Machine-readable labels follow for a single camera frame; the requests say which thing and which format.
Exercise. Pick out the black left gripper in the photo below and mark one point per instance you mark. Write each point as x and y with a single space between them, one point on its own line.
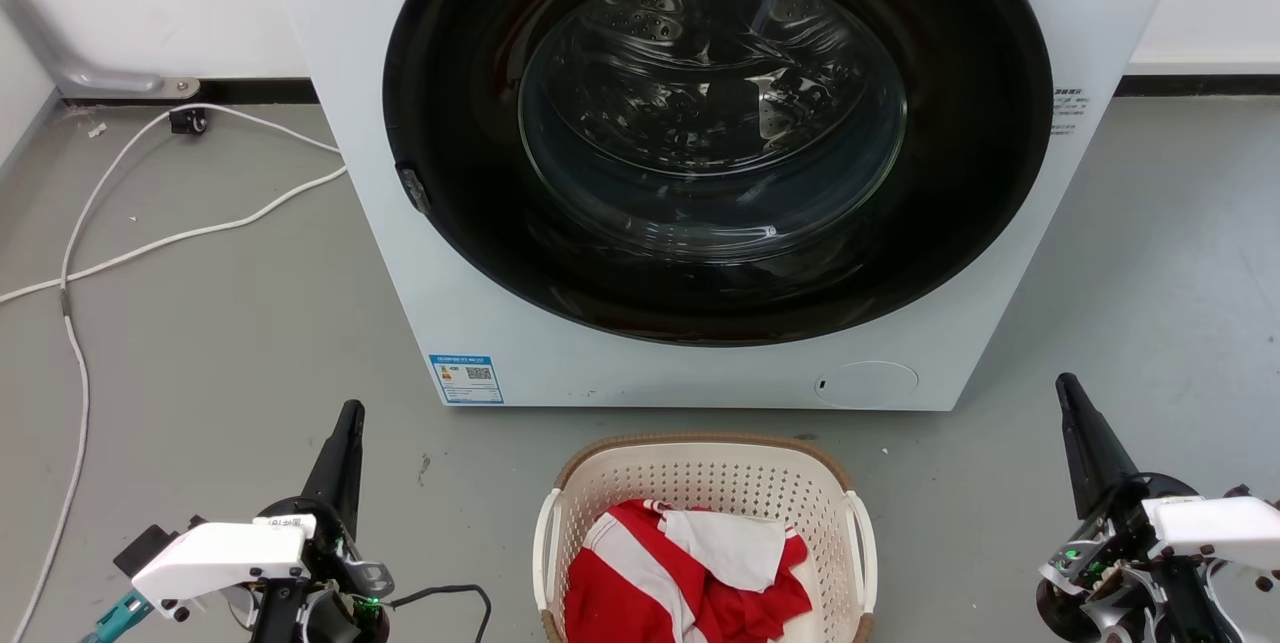
340 593

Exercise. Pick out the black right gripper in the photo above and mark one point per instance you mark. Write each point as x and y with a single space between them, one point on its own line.
1110 573

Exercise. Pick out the beige perforated laundry basket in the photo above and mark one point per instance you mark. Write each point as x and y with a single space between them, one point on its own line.
700 478

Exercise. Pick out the blue energy label sticker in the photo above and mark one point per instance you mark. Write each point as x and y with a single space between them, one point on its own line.
465 379

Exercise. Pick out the white front-load washing machine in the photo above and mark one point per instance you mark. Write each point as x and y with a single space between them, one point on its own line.
1000 253

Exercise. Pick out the round white filter cover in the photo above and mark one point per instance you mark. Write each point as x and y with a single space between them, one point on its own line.
868 385

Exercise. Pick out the black round washer door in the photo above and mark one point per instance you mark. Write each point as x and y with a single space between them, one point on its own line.
480 223

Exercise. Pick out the red and white garment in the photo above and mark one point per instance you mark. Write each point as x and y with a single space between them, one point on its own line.
640 583

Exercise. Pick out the grey printed text label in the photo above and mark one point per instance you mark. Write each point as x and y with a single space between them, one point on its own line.
1068 111

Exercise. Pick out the small black plug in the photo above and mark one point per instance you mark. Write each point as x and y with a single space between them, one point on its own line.
187 121

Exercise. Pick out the grey metal pipe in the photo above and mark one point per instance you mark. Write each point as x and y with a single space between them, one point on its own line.
60 63

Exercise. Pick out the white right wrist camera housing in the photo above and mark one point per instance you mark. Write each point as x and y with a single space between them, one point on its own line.
1215 523

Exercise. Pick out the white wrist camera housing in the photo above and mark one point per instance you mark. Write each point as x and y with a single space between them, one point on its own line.
215 558
1215 523

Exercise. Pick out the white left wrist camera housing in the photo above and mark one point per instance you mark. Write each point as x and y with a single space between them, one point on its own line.
215 558

